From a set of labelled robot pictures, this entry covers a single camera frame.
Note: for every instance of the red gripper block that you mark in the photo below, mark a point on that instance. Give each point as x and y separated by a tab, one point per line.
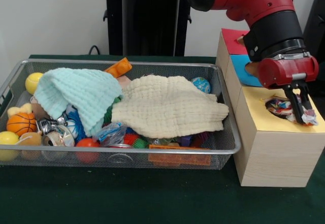
287	70

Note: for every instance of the colourful patterned cloth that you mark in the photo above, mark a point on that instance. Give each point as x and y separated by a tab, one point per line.
309	117

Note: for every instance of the wooden box with three holes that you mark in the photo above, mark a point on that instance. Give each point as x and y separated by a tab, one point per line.
279	158

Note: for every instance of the black upright panel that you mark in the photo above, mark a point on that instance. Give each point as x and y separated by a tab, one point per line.
317	18

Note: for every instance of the blue globe ball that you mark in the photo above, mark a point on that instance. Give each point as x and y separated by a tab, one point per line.
201	84

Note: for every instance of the cream waffle cloth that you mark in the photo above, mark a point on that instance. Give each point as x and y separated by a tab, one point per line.
165	107

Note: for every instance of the orange flat building brick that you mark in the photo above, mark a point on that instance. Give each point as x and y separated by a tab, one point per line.
177	159

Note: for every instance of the orange studded building block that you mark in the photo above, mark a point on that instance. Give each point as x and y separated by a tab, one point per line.
119	67

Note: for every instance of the dark green tablecloth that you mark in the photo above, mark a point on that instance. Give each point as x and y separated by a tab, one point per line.
127	198

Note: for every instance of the red ball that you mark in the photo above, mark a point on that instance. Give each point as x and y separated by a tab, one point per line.
87	143

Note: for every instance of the light blue waffle cloth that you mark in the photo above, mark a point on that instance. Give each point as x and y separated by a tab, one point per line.
76	92

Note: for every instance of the crushed silver can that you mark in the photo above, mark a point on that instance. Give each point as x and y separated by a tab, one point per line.
57	139

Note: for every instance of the yellow ball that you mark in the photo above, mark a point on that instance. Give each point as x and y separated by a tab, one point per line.
31	81
8	138

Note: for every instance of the orange toy basketball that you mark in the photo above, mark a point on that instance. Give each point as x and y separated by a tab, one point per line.
21	123

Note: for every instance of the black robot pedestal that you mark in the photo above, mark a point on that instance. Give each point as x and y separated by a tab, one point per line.
152	18

